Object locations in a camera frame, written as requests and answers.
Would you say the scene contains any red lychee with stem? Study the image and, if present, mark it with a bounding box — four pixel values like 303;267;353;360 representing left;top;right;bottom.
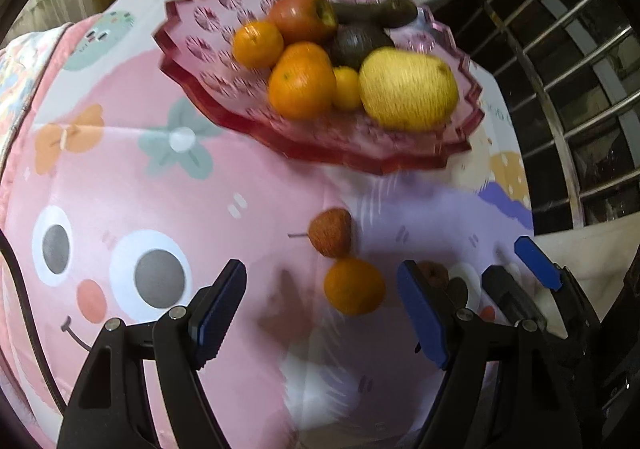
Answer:
288;207;352;258

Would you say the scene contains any yellow pear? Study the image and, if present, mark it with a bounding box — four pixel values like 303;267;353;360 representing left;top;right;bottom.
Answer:
359;48;459;132

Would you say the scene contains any small yellow-orange kumquat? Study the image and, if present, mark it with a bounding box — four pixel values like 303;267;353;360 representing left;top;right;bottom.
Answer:
333;66;361;112

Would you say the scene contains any large tangerine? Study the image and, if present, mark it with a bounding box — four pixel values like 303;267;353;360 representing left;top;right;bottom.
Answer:
268;42;336;120

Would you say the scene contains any dark avocado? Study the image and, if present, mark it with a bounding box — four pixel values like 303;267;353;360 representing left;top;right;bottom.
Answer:
329;23;395;71

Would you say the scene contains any blackened banana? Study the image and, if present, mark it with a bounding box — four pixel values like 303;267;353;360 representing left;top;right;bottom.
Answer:
330;0;419;30

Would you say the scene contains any red apple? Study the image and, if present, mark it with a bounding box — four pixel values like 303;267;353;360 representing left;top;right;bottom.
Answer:
267;0;338;45

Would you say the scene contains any orange tangerine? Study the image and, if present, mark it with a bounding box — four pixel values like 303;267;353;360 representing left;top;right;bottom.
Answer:
231;21;284;70

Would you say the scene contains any white floral curtain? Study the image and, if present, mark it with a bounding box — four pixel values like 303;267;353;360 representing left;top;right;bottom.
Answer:
534;213;640;320

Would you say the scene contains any cartoon printed tablecloth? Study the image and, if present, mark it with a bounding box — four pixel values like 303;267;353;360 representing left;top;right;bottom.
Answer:
1;0;533;448

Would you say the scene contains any metal window grille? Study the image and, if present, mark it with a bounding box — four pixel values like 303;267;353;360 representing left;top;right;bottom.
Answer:
433;0;639;235

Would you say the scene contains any floral quilt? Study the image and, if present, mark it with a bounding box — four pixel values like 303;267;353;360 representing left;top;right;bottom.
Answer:
0;24;67;161

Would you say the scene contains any black cable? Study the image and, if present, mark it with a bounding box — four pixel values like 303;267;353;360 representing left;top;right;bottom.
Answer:
0;228;68;415

